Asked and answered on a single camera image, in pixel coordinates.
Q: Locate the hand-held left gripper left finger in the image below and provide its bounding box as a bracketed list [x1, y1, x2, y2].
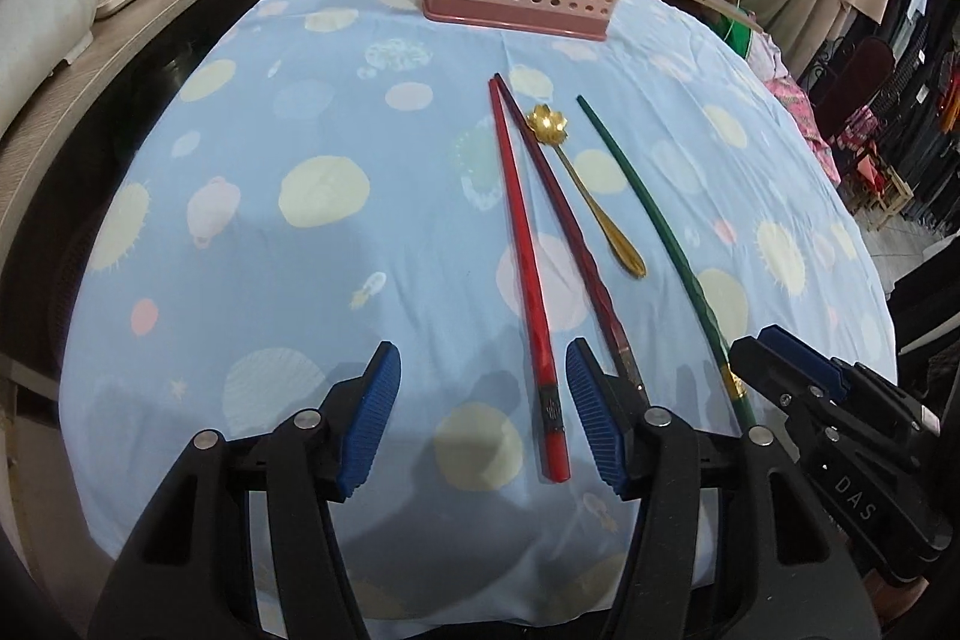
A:
[90, 340, 404, 640]

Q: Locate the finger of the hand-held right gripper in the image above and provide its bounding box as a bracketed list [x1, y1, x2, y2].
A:
[729, 336, 831, 418]
[756, 323, 854, 399]

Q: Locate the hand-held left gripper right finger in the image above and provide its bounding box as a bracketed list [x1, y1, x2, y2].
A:
[564, 337, 853, 640]

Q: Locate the dark red twisted chopstick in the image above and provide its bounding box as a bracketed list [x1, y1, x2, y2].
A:
[496, 72, 650, 405]

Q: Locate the green chopstick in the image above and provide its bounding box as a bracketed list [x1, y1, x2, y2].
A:
[575, 94, 759, 435]

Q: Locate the gold flower spoon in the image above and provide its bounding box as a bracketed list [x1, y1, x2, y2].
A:
[523, 102, 648, 280]

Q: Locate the blue printed blanket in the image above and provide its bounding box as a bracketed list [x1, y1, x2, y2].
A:
[60, 0, 901, 620]

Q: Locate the small wooden stool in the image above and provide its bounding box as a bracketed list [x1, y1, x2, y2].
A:
[853, 151, 914, 230]

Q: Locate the pink patterned cloth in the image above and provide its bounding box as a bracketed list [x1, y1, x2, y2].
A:
[750, 31, 842, 185]

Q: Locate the dark metal chair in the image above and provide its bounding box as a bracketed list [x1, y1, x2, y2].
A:
[814, 36, 898, 118]

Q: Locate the row of hanging clothes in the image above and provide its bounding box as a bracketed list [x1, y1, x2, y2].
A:
[876, 0, 960, 223]

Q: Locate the green bag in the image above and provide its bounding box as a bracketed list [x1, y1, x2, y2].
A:
[712, 5, 760, 61]

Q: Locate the white storage bin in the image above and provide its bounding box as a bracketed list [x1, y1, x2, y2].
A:
[0, 0, 100, 125]

